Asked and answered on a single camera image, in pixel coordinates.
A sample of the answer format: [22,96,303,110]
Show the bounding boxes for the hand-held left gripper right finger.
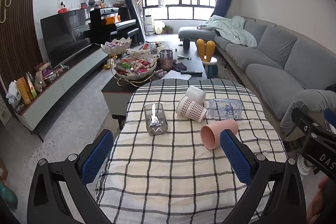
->
[220,130,311,224]

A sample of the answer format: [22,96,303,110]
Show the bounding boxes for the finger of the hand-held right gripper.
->
[323,108,336,133]
[291,107,327,136]

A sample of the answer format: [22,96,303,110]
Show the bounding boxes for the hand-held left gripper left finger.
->
[27,129,114,224]

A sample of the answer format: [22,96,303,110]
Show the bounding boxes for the pink cup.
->
[201,119,239,150]

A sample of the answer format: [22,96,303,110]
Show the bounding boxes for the brown checked paper cup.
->
[176,96,208,123]

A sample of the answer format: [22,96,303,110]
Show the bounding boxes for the square clear glass cup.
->
[144,103,168,136]

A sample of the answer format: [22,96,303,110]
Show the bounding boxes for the white cup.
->
[185,85,206,104]

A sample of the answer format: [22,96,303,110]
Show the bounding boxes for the person's right hand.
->
[307,176,331,224]

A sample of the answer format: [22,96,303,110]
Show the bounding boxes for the white floor fan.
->
[297,155,320,176]

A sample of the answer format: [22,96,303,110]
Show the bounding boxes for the clear glass bottle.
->
[205,98,250,120]

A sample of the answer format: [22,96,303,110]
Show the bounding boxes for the black white checked tablecloth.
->
[95,78,290,224]

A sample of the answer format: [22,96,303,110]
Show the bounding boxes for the grey sofa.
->
[178,16,336,122]

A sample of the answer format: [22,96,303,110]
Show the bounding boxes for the white television cabinet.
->
[13,43,109,136]

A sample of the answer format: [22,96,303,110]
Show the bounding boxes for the teal object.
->
[0,181,18,210]

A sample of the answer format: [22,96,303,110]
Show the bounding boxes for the pile of snack packets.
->
[26,61,64,93]

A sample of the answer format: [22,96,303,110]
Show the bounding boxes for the yellow snack box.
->
[15,77,37,105]

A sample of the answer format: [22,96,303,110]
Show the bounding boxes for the large white candy bowl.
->
[113,52,158,81]

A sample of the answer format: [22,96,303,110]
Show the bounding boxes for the white paper sheet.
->
[163,70,192,80]

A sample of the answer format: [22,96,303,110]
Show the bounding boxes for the dark coffee table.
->
[101,41,208,130]

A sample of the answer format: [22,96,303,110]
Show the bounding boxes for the white plastic bag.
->
[6,81,22,107]

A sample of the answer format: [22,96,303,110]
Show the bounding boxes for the yellow rabbit ear stool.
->
[197,39,219,78]

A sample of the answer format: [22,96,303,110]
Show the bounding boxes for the small white candy bowl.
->
[101,38,132,57]

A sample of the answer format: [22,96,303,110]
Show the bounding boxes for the light green blanket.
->
[197,15,258,49]

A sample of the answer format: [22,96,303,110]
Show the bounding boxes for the clear jar of nuts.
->
[159,49,174,70]

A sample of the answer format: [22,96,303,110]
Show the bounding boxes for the black television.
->
[40,9,92,68]

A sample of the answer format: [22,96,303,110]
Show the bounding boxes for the black piano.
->
[89,7,140,46]

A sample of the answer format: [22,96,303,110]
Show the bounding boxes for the orange bag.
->
[105,15,121,25]

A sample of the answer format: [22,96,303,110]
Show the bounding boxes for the white air purifier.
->
[144,15,154,35]

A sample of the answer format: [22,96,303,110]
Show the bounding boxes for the black framed window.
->
[141,0,218,21]

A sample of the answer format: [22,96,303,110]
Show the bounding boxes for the white wall socket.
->
[0,109,10,125]

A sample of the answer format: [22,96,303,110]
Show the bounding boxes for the gold paperclip wall decoration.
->
[0,0,14,24]

